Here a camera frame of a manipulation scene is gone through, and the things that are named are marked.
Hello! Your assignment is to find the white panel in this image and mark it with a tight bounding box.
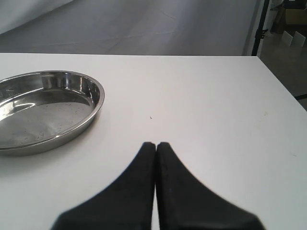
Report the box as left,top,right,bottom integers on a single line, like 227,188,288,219
281,31,293,46
291,31,307,47

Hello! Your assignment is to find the round stainless steel dish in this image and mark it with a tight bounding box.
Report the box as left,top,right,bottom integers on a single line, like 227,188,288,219
0,70,105,156

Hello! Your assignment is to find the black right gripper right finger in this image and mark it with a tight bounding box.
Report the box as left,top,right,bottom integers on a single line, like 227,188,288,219
156,142,264,230

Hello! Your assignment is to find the black backdrop stand pole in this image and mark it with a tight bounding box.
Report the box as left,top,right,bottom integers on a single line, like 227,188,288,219
251,0,270,56

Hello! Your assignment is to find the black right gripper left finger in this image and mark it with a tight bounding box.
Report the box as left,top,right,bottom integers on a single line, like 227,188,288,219
52,142,155,230

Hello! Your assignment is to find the cardboard box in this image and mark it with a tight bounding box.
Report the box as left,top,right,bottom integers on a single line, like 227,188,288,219
283,0,307,25

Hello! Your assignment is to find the grey backdrop cloth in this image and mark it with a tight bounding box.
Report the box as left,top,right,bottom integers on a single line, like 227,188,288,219
0,0,262,56

